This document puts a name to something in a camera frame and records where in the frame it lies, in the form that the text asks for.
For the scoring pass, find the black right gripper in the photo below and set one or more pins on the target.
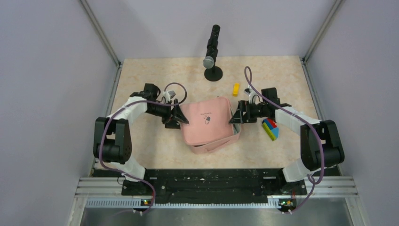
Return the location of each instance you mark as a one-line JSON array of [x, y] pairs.
[[237, 118]]

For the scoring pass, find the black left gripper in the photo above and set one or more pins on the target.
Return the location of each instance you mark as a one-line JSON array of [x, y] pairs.
[[172, 124]]

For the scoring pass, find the pink medicine kit case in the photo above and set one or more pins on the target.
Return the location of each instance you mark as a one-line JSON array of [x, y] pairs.
[[209, 129]]

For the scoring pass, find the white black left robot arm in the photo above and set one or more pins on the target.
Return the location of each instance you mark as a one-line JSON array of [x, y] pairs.
[[112, 139]]

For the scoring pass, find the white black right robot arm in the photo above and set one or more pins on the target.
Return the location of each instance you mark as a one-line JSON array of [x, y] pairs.
[[320, 143]]

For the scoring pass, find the yellow plastic block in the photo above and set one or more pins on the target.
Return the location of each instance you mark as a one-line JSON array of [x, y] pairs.
[[235, 90]]

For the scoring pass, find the colourful toy block stack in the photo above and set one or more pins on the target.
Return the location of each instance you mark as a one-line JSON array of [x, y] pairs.
[[270, 128]]

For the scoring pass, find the black microphone on stand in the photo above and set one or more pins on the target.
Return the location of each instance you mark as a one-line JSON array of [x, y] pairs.
[[212, 72]]

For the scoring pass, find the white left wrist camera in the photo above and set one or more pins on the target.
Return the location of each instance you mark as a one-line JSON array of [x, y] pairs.
[[168, 95]]

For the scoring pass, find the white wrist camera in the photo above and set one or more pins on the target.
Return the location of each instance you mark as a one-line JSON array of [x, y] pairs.
[[251, 94], [168, 95]]

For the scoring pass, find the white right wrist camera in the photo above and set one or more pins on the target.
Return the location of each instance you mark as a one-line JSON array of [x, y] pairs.
[[251, 94]]

